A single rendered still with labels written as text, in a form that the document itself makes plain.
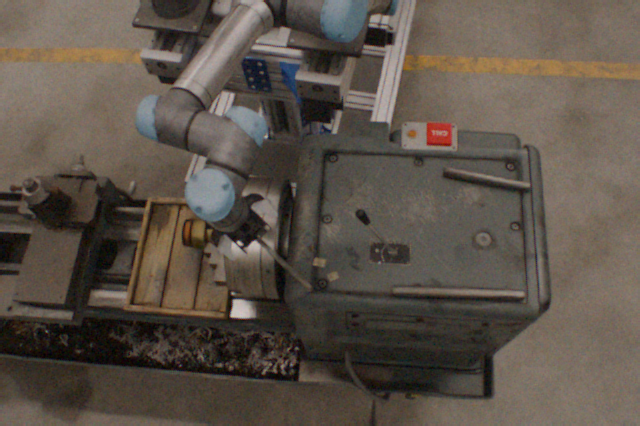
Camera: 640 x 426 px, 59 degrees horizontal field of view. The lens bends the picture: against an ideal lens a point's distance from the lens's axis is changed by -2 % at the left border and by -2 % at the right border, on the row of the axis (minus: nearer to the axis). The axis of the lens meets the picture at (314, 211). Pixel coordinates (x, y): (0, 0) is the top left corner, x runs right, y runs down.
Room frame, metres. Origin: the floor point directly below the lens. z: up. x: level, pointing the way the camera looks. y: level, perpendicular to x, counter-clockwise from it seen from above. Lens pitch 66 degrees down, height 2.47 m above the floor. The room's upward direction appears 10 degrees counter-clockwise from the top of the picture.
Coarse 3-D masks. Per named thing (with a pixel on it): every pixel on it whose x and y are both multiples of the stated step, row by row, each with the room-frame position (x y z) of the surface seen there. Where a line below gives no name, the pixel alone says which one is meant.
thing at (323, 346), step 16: (336, 336) 0.34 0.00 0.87; (352, 336) 0.33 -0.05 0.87; (320, 352) 0.34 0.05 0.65; (336, 352) 0.34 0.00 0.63; (352, 352) 0.33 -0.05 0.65; (368, 352) 0.32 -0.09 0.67; (384, 352) 0.30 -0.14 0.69; (400, 352) 0.29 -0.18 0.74; (416, 352) 0.28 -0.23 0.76; (432, 352) 0.26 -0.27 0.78; (448, 352) 0.26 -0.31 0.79; (464, 352) 0.25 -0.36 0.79; (480, 352) 0.23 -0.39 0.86; (496, 352) 0.24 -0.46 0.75; (448, 368) 0.24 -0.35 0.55; (464, 368) 0.23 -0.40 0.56
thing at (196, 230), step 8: (184, 224) 0.64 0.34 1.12; (192, 224) 0.64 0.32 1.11; (200, 224) 0.63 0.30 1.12; (184, 232) 0.62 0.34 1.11; (192, 232) 0.61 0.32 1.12; (200, 232) 0.61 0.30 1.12; (208, 232) 0.61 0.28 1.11; (184, 240) 0.60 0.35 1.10; (192, 240) 0.60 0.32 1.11; (200, 240) 0.59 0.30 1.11; (208, 240) 0.59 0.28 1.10; (200, 248) 0.58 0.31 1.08
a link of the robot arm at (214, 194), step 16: (192, 176) 0.45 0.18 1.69; (208, 176) 0.44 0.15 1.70; (224, 176) 0.44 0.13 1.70; (192, 192) 0.42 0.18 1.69; (208, 192) 0.42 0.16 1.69; (224, 192) 0.41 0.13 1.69; (240, 192) 0.43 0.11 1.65; (192, 208) 0.40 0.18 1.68; (208, 208) 0.39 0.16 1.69; (224, 208) 0.39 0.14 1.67; (240, 208) 0.42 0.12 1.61; (224, 224) 0.40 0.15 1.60
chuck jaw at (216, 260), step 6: (210, 246) 0.57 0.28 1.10; (204, 252) 0.56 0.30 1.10; (210, 252) 0.56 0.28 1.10; (216, 252) 0.55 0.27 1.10; (210, 258) 0.54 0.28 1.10; (216, 258) 0.54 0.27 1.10; (222, 258) 0.53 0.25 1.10; (210, 264) 0.53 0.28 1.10; (216, 264) 0.52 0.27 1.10; (222, 264) 0.52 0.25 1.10; (216, 270) 0.50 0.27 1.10; (222, 270) 0.50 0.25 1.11; (216, 276) 0.49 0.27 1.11; (222, 276) 0.49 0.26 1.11; (216, 282) 0.48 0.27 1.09; (222, 282) 0.47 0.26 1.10; (234, 288) 0.45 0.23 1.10
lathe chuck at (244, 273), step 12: (252, 180) 0.69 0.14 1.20; (264, 180) 0.69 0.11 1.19; (252, 192) 0.64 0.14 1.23; (264, 192) 0.64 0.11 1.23; (240, 252) 0.50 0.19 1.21; (252, 252) 0.50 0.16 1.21; (228, 264) 0.48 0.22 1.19; (240, 264) 0.48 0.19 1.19; (252, 264) 0.47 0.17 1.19; (228, 276) 0.46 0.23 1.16; (240, 276) 0.46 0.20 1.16; (252, 276) 0.45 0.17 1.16; (240, 288) 0.44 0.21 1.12; (252, 288) 0.44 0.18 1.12
